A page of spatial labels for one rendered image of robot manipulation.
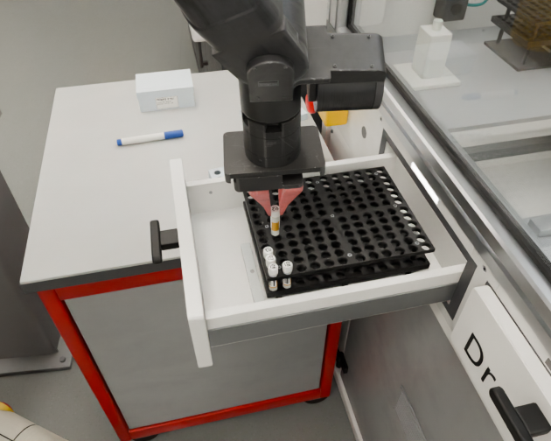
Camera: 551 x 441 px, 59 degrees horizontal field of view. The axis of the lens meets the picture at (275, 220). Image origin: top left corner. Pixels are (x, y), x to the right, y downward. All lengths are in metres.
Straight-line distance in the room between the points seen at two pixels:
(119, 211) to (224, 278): 0.31
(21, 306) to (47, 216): 0.59
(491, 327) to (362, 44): 0.33
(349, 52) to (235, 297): 0.37
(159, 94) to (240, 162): 0.68
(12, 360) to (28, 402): 0.15
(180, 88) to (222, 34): 0.81
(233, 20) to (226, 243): 0.45
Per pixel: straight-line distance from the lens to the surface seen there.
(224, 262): 0.70
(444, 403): 0.83
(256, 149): 0.48
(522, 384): 0.57
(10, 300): 1.51
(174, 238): 0.64
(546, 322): 0.54
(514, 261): 0.56
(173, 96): 1.16
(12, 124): 2.81
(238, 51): 0.36
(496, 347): 0.59
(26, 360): 1.73
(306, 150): 0.51
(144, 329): 1.00
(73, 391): 1.63
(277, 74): 0.37
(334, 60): 0.42
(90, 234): 0.90
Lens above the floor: 1.37
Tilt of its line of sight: 45 degrees down
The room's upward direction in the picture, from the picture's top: straight up
